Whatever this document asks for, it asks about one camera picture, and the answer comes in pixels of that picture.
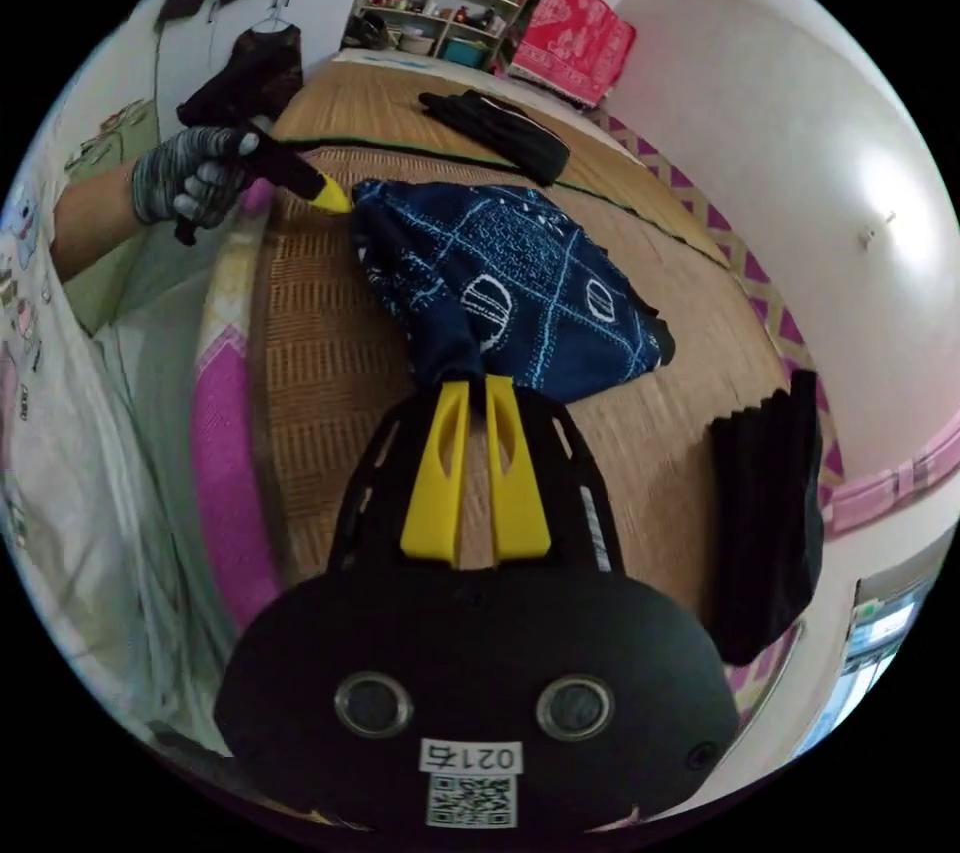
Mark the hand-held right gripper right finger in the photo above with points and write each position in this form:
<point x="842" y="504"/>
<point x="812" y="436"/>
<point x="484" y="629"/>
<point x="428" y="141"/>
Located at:
<point x="519" y="500"/>

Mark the dark hanging garment on hanger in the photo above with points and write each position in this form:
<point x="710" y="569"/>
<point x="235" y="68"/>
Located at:
<point x="251" y="77"/>

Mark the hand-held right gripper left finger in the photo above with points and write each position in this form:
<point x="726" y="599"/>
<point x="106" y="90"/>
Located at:
<point x="433" y="493"/>

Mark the blue printed long sleeve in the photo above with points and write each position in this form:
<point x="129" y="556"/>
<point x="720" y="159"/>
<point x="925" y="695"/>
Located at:
<point x="525" y="275"/>

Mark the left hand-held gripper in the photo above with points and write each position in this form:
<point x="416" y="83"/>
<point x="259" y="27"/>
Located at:
<point x="279" y="161"/>

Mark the person's body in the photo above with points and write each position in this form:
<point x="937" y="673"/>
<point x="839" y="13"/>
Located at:
<point x="71" y="463"/>

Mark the plain black garment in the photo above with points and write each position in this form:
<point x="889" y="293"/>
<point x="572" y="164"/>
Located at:
<point x="765" y="523"/>

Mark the person's left hand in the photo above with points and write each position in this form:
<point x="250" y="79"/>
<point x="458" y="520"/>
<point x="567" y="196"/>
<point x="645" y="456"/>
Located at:
<point x="184" y="172"/>

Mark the red patterned blanket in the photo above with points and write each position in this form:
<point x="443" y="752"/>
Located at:
<point x="574" y="43"/>

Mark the black garment with white stripe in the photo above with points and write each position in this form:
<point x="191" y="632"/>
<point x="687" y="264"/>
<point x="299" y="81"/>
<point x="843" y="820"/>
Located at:
<point x="499" y="127"/>

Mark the window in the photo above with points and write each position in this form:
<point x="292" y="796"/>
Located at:
<point x="874" y="650"/>

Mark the person's left forearm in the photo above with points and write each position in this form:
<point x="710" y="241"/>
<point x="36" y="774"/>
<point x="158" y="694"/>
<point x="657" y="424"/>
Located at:
<point x="94" y="223"/>

